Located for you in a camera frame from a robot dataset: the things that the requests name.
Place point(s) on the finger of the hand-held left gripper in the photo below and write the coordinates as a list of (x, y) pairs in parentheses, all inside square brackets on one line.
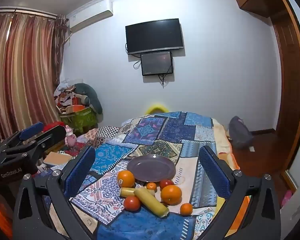
[(31, 130), (52, 135)]

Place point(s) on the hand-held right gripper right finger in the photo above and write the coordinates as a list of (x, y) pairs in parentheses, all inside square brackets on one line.
[(214, 175)]

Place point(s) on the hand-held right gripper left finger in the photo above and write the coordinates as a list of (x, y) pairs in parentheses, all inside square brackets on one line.
[(80, 170)]

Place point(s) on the small mandarin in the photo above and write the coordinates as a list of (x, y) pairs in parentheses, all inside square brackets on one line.
[(186, 209), (151, 186)]

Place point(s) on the large orange with sticker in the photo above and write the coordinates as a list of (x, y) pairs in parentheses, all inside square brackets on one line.
[(127, 178)]

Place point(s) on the red tomato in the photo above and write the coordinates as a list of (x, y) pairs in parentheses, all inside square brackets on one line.
[(166, 182), (131, 203)]

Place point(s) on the short corn cob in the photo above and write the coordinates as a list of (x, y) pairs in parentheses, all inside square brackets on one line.
[(126, 192)]

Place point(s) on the brown round plate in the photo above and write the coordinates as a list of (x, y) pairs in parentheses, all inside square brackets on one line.
[(150, 167)]

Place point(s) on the long corn cob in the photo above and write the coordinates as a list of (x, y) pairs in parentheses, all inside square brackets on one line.
[(150, 201)]

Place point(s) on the red cloth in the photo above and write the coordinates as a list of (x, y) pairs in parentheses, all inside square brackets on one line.
[(55, 124)]

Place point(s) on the pink plush toy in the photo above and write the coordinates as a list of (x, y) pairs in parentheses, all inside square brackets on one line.
[(70, 136)]

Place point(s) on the tan cardboard box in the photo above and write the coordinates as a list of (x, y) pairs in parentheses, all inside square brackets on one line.
[(57, 158)]

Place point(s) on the green patterned box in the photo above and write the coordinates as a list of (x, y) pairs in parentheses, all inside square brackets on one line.
[(82, 122)]

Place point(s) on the peach floral bedsheet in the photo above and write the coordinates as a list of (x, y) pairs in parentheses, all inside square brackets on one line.
[(221, 140)]

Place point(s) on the pile of clothes and boxes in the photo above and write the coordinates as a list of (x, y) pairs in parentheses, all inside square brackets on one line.
[(65, 97)]

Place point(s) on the grey bag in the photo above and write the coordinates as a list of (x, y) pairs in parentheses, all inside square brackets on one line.
[(240, 132)]

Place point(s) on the orange clothing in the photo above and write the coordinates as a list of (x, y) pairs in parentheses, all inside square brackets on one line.
[(0, 220)]

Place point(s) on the striped red curtain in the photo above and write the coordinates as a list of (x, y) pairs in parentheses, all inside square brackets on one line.
[(22, 67)]

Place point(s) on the blue patchwork blanket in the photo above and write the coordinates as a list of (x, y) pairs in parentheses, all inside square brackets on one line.
[(165, 130)]

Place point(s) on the pink cloth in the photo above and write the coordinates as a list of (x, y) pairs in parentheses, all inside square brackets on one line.
[(287, 197)]

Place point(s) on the yellow plastic object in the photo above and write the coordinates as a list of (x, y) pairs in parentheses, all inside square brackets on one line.
[(155, 107)]

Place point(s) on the brown sheer curtain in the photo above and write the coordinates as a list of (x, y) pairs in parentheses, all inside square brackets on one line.
[(58, 42)]

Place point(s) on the brown wooden door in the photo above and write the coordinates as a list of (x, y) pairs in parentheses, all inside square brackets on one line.
[(290, 80)]

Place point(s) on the white air conditioner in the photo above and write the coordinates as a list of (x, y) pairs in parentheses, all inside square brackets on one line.
[(90, 17)]

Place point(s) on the white curtain rail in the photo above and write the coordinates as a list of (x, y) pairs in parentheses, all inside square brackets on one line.
[(25, 11)]

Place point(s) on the small black wall monitor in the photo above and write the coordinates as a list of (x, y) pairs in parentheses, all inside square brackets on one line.
[(157, 63)]

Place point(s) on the black wall television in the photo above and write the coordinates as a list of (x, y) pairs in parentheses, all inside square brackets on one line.
[(155, 36)]

